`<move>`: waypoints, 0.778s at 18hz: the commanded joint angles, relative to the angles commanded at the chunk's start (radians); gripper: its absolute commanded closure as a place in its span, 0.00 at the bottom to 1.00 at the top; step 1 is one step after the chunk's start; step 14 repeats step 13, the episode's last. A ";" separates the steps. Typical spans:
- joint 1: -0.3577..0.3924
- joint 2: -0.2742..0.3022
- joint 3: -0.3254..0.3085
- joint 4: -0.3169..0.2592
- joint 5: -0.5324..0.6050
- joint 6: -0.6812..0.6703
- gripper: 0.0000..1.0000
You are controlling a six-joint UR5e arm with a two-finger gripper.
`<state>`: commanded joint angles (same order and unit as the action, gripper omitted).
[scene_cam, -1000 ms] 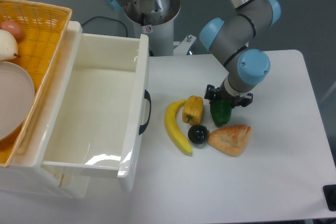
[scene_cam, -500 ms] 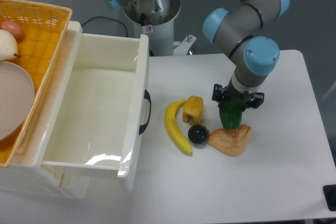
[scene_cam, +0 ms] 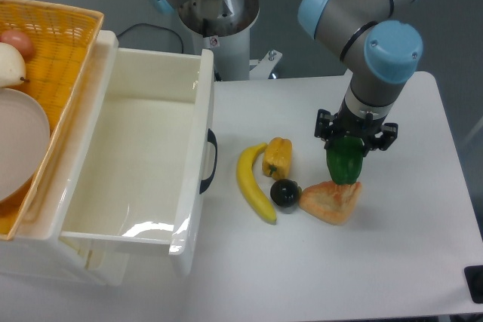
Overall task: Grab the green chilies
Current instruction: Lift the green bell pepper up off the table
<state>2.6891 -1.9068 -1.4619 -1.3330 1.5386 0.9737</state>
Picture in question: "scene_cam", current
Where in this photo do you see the white drawer cabinet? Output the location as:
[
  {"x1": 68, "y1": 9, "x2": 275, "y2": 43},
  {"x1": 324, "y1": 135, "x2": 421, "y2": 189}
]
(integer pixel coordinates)
[{"x1": 1, "y1": 30, "x2": 129, "y2": 286}]

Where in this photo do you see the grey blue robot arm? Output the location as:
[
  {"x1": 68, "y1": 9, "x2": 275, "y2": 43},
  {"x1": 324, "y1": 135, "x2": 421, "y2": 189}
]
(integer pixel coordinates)
[{"x1": 149, "y1": 0, "x2": 423, "y2": 152}]

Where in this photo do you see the yellow bell pepper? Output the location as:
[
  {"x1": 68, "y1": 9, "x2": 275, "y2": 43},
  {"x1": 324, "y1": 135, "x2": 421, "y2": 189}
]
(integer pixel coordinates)
[{"x1": 262, "y1": 137, "x2": 292, "y2": 180}]

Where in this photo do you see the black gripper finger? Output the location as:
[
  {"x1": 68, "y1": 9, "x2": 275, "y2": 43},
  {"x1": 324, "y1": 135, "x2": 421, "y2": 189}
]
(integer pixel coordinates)
[
  {"x1": 314, "y1": 109, "x2": 337, "y2": 149},
  {"x1": 363, "y1": 123, "x2": 398, "y2": 157}
]

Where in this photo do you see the white pear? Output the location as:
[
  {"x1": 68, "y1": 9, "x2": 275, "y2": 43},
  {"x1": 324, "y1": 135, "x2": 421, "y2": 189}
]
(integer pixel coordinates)
[{"x1": 0, "y1": 43, "x2": 29, "y2": 88}]

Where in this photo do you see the red apple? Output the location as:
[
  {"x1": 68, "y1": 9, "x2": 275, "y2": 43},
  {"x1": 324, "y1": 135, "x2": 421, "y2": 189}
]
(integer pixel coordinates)
[{"x1": 1, "y1": 29, "x2": 35, "y2": 59}]

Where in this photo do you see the black cable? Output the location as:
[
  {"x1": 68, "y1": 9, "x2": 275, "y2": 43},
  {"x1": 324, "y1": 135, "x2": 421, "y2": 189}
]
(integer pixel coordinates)
[{"x1": 115, "y1": 23, "x2": 185, "y2": 54}]

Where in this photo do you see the white plastic drawer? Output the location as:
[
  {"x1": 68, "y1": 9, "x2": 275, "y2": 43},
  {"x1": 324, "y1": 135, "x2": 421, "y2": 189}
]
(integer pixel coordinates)
[{"x1": 61, "y1": 48, "x2": 214, "y2": 275}]

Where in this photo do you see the yellow banana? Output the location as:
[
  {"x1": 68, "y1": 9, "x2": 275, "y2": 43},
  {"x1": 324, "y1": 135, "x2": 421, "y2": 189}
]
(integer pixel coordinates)
[{"x1": 235, "y1": 143, "x2": 277, "y2": 225}]

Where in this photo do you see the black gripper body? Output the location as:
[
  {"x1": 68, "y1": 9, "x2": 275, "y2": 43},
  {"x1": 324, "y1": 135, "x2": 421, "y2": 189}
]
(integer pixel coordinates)
[{"x1": 333, "y1": 107, "x2": 386, "y2": 141}]

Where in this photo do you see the green bell pepper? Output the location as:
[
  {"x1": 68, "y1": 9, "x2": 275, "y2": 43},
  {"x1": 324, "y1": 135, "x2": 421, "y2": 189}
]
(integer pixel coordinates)
[{"x1": 326, "y1": 136, "x2": 364, "y2": 185}]

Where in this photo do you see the triangular bread pastry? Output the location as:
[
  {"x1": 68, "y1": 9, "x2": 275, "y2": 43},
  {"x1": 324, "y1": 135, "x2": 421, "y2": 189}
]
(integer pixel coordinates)
[{"x1": 298, "y1": 181, "x2": 363, "y2": 225}]

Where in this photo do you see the yellow woven basket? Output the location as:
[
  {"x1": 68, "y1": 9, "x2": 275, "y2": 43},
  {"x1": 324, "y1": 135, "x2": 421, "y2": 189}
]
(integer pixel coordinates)
[{"x1": 1, "y1": 0, "x2": 104, "y2": 241}]

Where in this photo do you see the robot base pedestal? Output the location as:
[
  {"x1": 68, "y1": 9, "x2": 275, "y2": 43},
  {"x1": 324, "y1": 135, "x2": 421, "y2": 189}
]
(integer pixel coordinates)
[{"x1": 177, "y1": 0, "x2": 282, "y2": 81}]

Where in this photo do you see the black drawer handle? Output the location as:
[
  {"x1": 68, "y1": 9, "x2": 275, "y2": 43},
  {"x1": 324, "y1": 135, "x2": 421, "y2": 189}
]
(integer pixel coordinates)
[{"x1": 199, "y1": 128, "x2": 218, "y2": 195}]

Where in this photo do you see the white plate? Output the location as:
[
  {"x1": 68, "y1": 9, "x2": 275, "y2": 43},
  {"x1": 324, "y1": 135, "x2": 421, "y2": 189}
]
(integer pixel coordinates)
[{"x1": 1, "y1": 88, "x2": 51, "y2": 201}]

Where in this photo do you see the black object at table edge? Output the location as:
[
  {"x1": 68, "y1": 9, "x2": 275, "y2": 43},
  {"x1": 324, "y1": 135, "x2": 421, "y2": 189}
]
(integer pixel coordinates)
[{"x1": 463, "y1": 265, "x2": 483, "y2": 304}]

